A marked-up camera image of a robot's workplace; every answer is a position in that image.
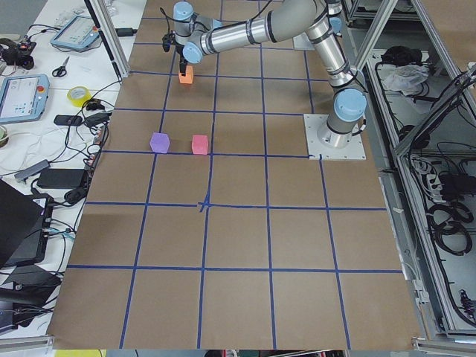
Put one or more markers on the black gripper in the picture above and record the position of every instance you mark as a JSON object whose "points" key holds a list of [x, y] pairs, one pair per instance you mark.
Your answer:
{"points": [[181, 56]]}

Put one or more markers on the orange foam cube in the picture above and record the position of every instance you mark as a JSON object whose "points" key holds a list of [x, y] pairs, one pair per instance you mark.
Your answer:
{"points": [[187, 77]]}

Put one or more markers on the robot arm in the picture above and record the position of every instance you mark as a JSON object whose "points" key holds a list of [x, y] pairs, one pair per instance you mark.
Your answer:
{"points": [[310, 25]]}

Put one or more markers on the pink foam cube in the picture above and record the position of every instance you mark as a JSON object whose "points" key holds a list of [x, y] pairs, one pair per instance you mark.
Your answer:
{"points": [[200, 144]]}

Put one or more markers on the purple foam cube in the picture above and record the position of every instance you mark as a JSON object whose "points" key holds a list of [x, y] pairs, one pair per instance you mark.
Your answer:
{"points": [[160, 142]]}

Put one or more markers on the far teach pendant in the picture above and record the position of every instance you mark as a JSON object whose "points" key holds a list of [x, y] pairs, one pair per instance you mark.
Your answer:
{"points": [[78, 34]]}

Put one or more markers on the teach pendant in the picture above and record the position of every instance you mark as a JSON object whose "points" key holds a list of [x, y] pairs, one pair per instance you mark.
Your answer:
{"points": [[23, 98], [78, 34]]}

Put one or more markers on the yellow tape roll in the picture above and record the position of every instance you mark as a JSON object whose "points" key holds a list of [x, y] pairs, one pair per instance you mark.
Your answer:
{"points": [[79, 95]]}

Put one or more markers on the near teach pendant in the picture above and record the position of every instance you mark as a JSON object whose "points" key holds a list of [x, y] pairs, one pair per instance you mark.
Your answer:
{"points": [[23, 98]]}

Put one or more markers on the black power adapter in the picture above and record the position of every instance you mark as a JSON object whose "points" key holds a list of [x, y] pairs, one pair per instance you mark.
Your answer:
{"points": [[52, 178]]}

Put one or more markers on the black laptop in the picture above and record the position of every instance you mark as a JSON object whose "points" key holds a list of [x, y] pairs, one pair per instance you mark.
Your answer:
{"points": [[24, 223]]}

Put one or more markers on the white crumpled cloth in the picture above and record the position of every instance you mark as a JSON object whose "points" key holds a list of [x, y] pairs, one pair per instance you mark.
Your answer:
{"points": [[407, 79]]}

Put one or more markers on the aluminium frame post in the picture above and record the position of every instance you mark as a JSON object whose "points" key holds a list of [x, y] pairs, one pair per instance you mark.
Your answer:
{"points": [[103, 22]]}

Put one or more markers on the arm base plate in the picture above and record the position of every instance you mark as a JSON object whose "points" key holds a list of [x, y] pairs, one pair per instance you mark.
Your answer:
{"points": [[324, 144], [302, 43]]}

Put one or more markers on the black handled scissors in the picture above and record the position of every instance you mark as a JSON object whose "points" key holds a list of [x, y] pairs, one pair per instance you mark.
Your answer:
{"points": [[61, 70]]}

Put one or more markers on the black camera device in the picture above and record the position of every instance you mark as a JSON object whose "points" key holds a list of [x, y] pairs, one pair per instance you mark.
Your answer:
{"points": [[18, 53]]}

